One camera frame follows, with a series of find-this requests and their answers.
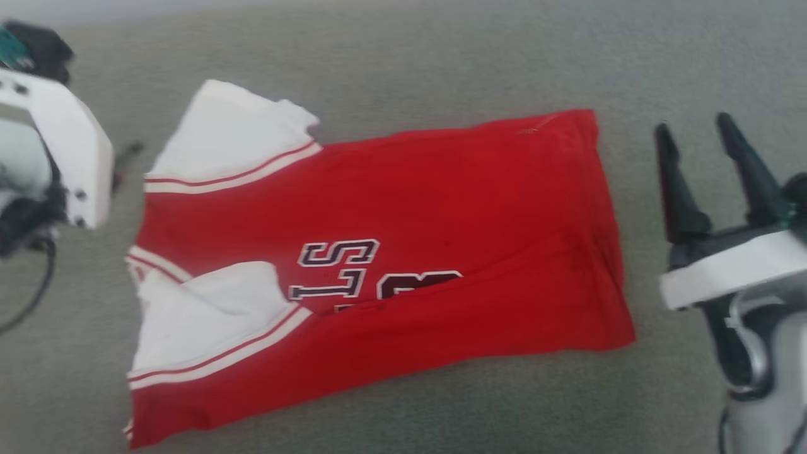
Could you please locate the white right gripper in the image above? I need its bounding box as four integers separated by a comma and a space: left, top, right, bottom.
653, 112, 807, 311

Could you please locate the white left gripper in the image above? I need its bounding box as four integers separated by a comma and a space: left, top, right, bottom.
0, 68, 144, 231

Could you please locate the red and white basketball jersey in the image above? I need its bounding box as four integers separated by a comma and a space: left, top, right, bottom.
123, 79, 636, 450

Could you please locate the grey fabric sofa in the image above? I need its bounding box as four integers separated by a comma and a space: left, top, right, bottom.
0, 0, 807, 454

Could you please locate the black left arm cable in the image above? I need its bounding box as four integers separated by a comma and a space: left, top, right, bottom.
0, 230, 59, 336

